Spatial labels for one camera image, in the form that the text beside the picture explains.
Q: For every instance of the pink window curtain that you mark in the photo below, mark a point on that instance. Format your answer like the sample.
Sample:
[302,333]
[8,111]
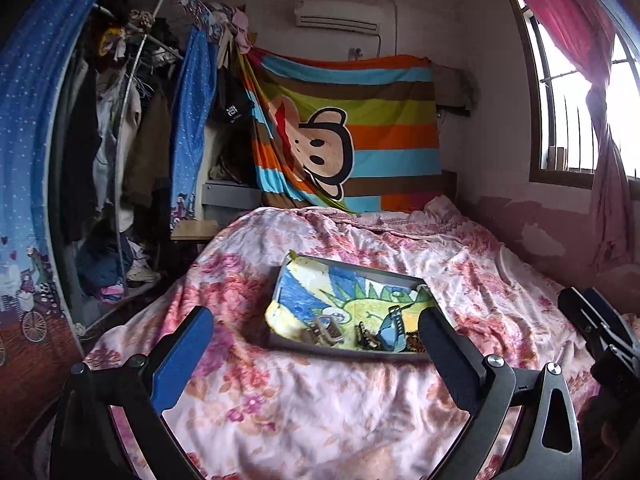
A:
[607,185]

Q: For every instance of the grey tray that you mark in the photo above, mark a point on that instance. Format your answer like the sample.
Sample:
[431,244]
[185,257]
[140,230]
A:
[345,351]

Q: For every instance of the striped monkey blanket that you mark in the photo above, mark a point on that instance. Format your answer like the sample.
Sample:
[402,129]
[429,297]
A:
[390,140]

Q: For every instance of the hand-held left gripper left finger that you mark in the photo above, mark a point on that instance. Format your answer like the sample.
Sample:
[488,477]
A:
[182,360]

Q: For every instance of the wooden board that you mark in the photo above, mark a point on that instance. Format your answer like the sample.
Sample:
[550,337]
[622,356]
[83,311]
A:
[195,230]

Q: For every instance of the dark wall shelf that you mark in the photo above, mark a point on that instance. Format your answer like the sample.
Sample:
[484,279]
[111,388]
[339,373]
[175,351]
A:
[452,87]

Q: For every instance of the wooden headboard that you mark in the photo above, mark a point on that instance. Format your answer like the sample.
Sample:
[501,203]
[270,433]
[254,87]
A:
[449,185]

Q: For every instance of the white air conditioner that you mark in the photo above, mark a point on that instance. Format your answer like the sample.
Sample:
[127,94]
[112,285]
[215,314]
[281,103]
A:
[335,15]

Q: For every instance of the pink floral bed cover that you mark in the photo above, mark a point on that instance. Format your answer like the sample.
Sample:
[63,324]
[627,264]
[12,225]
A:
[300,410]

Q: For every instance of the grey shelf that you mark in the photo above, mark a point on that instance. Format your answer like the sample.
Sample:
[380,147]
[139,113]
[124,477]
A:
[230,195]

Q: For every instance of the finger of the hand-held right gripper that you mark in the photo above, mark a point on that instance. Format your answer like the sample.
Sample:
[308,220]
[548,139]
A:
[582,317]
[610,310]

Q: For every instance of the bundle of clothes on rail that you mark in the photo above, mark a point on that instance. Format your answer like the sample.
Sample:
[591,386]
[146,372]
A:
[235,25]

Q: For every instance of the painted dinosaur paper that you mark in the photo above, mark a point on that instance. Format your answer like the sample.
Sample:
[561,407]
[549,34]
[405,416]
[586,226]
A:
[345,295]

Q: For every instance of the pile of clothes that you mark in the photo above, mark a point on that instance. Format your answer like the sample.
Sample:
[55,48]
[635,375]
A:
[110,265]

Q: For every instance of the hanging clothes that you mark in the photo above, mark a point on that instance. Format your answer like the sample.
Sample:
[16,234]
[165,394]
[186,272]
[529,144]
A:
[140,150]

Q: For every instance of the beige hair claw clip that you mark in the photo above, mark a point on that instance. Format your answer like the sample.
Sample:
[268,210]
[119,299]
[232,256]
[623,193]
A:
[327,332]

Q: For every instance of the black bag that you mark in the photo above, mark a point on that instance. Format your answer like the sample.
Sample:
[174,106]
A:
[232,102]

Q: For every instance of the barred window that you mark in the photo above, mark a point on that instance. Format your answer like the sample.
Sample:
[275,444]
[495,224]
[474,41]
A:
[565,110]

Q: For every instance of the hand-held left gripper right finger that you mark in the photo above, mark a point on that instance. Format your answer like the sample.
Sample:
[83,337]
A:
[450,355]

